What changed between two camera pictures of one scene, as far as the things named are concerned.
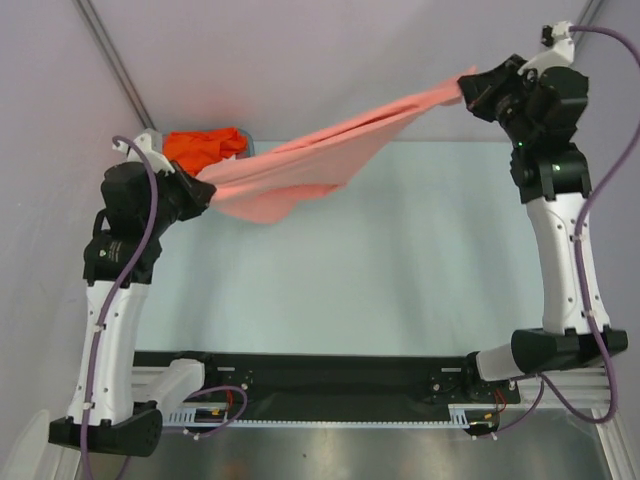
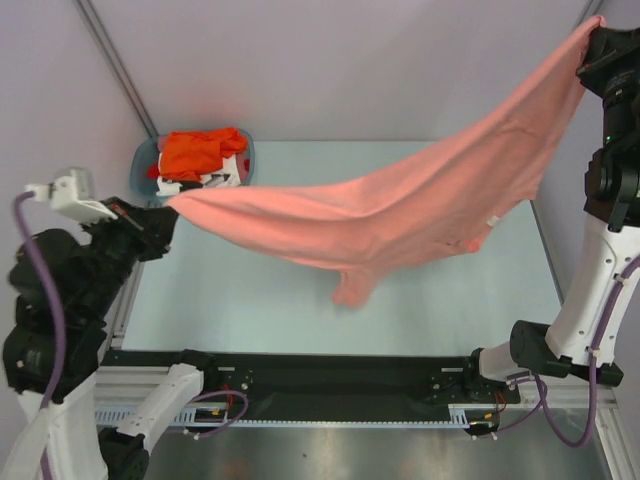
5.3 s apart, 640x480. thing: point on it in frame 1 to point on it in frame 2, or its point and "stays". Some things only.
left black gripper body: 175,198 to 132,234
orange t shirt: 197,148 stays
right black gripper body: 505,100 to 612,72
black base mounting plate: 260,386 stays
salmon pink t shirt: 268,185 to 442,201
